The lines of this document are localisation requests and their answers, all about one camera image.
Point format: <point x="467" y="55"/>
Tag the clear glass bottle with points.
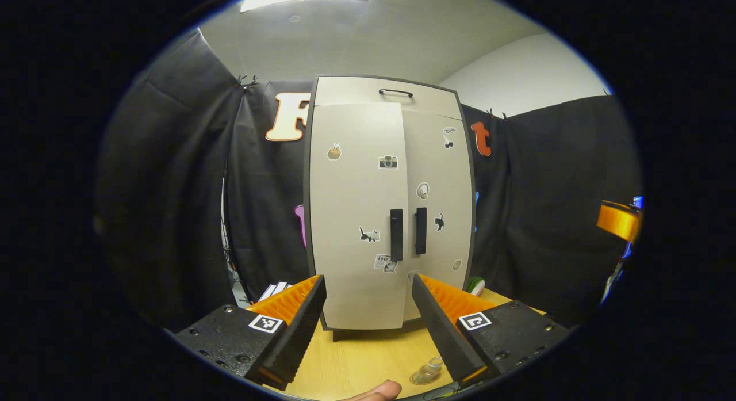
<point x="426" y="373"/>

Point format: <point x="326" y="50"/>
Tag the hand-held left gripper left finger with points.
<point x="302" y="332"/>

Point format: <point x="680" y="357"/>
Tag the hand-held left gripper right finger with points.
<point x="440" y="326"/>

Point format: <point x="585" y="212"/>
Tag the blue lit screen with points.
<point x="637" y="202"/>

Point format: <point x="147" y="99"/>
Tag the black backdrop cloth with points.
<point x="172" y="188"/>

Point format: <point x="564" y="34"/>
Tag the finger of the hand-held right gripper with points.
<point x="618" y="220"/>

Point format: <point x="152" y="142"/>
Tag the green white object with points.
<point x="475" y="286"/>

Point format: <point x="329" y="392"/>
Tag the white striped object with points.
<point x="275" y="290"/>

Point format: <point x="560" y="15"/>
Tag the grey cabinet door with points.
<point x="448" y="176"/>
<point x="356" y="205"/>

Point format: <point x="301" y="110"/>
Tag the grey cabinet with dark frame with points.
<point x="306" y="217"/>

